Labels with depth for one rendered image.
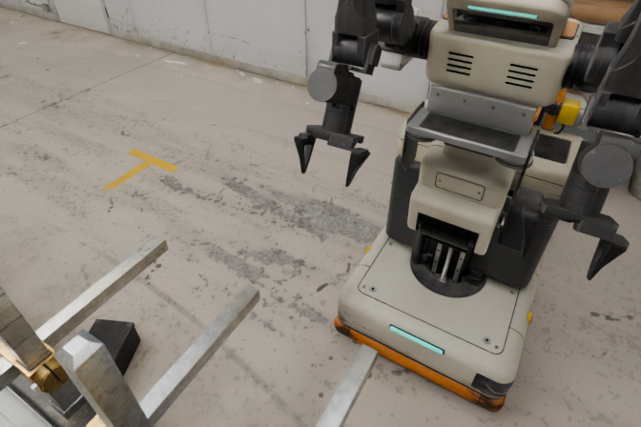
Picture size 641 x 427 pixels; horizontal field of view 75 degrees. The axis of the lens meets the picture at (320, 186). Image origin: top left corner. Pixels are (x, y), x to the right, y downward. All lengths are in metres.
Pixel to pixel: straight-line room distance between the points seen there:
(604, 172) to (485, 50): 0.40
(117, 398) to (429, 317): 1.12
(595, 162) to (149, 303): 1.74
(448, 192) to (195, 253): 1.35
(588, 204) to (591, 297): 1.50
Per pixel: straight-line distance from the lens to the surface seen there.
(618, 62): 0.70
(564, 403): 1.86
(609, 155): 0.65
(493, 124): 0.99
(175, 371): 0.78
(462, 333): 1.52
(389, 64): 1.03
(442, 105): 1.00
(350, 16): 0.78
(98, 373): 0.54
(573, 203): 0.73
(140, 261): 0.95
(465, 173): 1.09
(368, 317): 1.54
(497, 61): 0.95
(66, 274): 2.27
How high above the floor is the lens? 1.51
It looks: 39 degrees down
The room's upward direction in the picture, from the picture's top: straight up
